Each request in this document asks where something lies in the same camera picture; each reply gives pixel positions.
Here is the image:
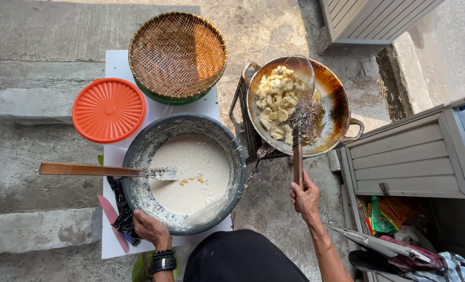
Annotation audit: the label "black plastic bag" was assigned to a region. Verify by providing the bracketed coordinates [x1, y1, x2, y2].
[106, 176, 142, 246]

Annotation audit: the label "metal frying wok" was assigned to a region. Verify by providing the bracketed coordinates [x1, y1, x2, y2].
[242, 56, 365, 158]

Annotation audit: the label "woven bamboo basket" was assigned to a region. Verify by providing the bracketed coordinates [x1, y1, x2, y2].
[128, 12, 228, 99]

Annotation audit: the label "wire skimmer with wooden handle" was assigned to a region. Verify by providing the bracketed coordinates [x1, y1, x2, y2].
[281, 55, 316, 191]

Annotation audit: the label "black metal stove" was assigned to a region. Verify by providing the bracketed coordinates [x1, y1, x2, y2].
[229, 70, 296, 164]

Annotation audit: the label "green plastic stool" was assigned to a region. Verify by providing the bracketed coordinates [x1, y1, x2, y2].
[132, 251, 179, 282]

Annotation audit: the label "person's left hand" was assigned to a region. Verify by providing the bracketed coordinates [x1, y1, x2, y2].
[133, 209, 174, 250]

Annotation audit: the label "grey metal cart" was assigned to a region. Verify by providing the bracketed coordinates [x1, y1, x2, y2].
[338, 96, 465, 282]

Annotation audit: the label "white batter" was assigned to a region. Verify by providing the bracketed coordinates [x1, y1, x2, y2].
[148, 134, 231, 216]

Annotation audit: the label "container with orange lid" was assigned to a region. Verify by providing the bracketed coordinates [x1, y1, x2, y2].
[72, 78, 149, 148]

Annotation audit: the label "heap of frying fritters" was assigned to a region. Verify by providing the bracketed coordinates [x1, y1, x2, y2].
[255, 65, 315, 145]

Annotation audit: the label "person's black trousers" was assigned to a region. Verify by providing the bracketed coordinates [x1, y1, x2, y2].
[183, 229, 311, 282]

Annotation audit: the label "black cloth bag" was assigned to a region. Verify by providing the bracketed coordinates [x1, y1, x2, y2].
[348, 250, 406, 277]

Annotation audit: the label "grey metal cart door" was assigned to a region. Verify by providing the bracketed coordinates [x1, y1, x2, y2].
[324, 222, 433, 264]

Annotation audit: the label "grey slatted cabinet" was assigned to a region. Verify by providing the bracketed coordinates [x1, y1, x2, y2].
[319, 0, 446, 45]

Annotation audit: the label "grey batter mixing bowl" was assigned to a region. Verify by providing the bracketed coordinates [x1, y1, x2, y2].
[122, 113, 247, 236]

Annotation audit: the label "black beaded bracelet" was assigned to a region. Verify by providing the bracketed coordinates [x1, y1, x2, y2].
[151, 249, 176, 260]

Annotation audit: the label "red patterned cloth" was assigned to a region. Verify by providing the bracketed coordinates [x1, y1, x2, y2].
[379, 235, 444, 273]

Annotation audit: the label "green plastic basin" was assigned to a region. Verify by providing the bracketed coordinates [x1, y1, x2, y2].
[133, 76, 213, 106]

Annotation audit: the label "plaid cloth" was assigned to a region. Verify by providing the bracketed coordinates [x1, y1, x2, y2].
[405, 251, 465, 282]

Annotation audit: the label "wooden spatula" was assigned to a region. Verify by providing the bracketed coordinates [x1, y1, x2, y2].
[39, 162, 178, 181]

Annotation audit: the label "pink knife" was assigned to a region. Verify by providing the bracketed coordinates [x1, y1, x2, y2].
[97, 195, 130, 254]

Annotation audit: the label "person's right hand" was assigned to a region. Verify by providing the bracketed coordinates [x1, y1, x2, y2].
[289, 170, 321, 226]

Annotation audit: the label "green snack packet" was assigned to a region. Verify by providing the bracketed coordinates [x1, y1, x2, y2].
[371, 196, 397, 234]

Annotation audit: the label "black wrist watch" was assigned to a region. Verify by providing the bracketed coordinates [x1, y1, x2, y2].
[150, 256, 177, 275]

